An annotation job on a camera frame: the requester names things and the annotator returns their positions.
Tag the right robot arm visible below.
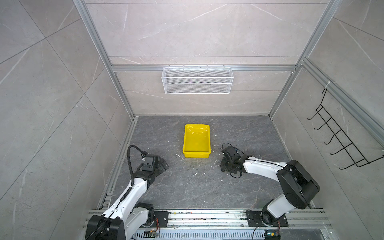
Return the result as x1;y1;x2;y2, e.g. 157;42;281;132
220;145;321;226

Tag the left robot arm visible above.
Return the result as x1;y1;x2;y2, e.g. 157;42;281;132
85;155;169;240

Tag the yellow plastic bin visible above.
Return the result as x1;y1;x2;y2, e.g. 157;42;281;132
183;124;211;158

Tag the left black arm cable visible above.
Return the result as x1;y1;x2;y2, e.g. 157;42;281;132
126;144;148;187

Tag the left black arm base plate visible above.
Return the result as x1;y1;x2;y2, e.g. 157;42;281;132
147;211;169;228

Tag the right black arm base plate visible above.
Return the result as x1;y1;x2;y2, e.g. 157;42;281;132
245;210;289;227

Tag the aluminium mounting rail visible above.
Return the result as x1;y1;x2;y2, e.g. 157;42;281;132
81;209;337;240

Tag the white wire mesh basket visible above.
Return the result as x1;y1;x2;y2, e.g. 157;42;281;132
162;67;234;95

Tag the black wire hook rack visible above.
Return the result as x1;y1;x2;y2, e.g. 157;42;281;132
307;89;384;170

